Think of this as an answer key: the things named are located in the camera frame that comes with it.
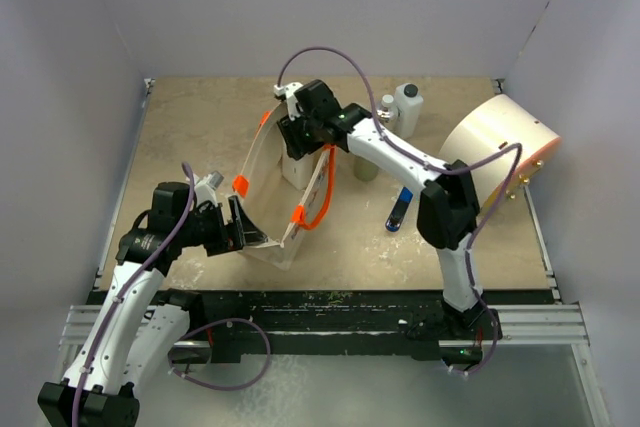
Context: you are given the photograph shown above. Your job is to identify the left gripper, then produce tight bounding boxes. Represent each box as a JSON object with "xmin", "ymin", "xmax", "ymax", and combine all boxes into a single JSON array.
[{"xmin": 176, "ymin": 196, "xmax": 266, "ymax": 256}]

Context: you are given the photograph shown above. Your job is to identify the white bottle black cap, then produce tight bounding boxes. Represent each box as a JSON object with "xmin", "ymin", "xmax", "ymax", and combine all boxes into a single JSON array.
[{"xmin": 281, "ymin": 153, "xmax": 316, "ymax": 191}]

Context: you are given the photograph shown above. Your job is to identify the canvas tote bag orange handles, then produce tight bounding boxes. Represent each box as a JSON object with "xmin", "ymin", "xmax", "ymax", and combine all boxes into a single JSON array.
[{"xmin": 232, "ymin": 106, "xmax": 335, "ymax": 270}]

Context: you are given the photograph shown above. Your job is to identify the green bottle cream cap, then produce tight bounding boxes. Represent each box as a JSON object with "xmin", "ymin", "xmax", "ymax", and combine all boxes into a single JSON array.
[{"xmin": 353, "ymin": 156, "xmax": 379, "ymax": 182}]

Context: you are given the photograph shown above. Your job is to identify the clear bottle silver cap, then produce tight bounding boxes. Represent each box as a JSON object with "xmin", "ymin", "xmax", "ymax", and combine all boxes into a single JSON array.
[{"xmin": 376, "ymin": 94, "xmax": 398, "ymax": 127}]

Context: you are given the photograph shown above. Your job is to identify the white square bottle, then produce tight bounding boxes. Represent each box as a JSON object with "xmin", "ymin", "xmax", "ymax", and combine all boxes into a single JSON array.
[{"xmin": 394, "ymin": 83, "xmax": 424, "ymax": 139}]

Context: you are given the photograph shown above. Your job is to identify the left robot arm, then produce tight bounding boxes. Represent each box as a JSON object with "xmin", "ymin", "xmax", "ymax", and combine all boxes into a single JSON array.
[{"xmin": 37, "ymin": 175, "xmax": 267, "ymax": 426}]

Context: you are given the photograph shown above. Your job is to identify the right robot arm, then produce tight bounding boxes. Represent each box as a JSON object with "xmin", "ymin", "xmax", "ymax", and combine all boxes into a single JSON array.
[{"xmin": 273, "ymin": 80, "xmax": 500, "ymax": 338}]

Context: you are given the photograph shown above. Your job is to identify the blue stapler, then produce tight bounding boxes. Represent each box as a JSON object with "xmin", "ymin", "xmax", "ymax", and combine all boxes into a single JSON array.
[{"xmin": 385, "ymin": 187, "xmax": 413, "ymax": 232}]

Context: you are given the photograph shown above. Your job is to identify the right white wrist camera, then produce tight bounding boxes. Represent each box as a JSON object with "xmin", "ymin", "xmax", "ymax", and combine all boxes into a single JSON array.
[{"xmin": 273, "ymin": 82, "xmax": 303, "ymax": 119}]

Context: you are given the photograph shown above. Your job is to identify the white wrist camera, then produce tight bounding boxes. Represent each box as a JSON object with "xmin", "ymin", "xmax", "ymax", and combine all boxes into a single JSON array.
[
  {"xmin": 273, "ymin": 82, "xmax": 303, "ymax": 119},
  {"xmin": 194, "ymin": 171, "xmax": 224, "ymax": 207}
]

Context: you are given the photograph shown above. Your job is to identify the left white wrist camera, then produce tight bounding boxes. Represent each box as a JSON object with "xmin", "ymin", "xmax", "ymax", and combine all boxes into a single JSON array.
[{"xmin": 194, "ymin": 171, "xmax": 224, "ymax": 207}]

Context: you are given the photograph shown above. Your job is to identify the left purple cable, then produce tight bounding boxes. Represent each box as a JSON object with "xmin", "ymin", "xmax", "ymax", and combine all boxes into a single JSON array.
[{"xmin": 69, "ymin": 161, "xmax": 196, "ymax": 427}]

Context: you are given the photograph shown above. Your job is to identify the purple cable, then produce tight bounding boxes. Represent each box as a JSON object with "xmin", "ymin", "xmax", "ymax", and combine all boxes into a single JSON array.
[
  {"xmin": 276, "ymin": 46, "xmax": 524, "ymax": 378},
  {"xmin": 69, "ymin": 161, "xmax": 196, "ymax": 427}
]

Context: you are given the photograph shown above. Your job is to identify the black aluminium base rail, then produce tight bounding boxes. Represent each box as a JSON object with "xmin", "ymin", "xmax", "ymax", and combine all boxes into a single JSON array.
[{"xmin": 59, "ymin": 288, "xmax": 586, "ymax": 363}]

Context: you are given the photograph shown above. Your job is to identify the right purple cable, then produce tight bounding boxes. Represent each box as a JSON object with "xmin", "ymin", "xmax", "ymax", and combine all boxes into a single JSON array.
[{"xmin": 276, "ymin": 46, "xmax": 524, "ymax": 378}]

